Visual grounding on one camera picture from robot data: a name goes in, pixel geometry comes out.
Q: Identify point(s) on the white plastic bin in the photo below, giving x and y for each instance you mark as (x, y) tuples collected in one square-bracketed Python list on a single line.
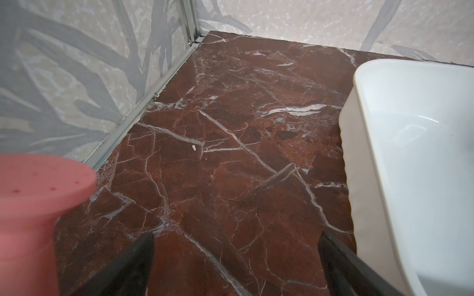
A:
[(407, 131)]

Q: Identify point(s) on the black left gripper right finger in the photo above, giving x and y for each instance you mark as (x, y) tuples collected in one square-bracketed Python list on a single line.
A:
[(346, 274)]

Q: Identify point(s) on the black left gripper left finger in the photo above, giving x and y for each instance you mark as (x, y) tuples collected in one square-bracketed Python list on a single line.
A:
[(127, 275)]

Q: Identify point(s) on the pink watering can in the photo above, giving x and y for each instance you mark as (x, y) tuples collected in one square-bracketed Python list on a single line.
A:
[(36, 190)]

